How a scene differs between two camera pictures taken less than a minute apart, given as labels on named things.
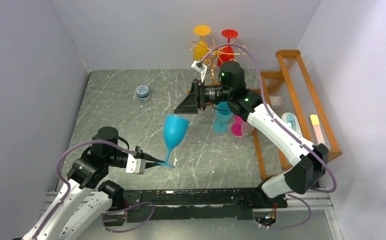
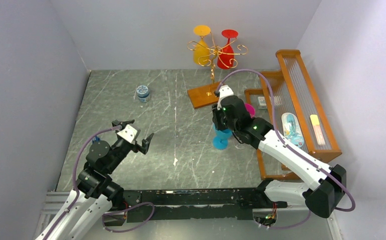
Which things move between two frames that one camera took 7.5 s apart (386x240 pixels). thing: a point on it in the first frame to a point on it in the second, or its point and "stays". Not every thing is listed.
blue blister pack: (292, 120) stays
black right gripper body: (196, 96) to (217, 120)
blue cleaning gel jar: (143, 94) stays
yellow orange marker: (317, 128) stays
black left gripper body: (128, 157) to (125, 149)
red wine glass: (226, 53) stays
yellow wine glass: (201, 50) stays
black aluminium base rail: (199, 204) stays
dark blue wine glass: (174, 128) to (220, 141)
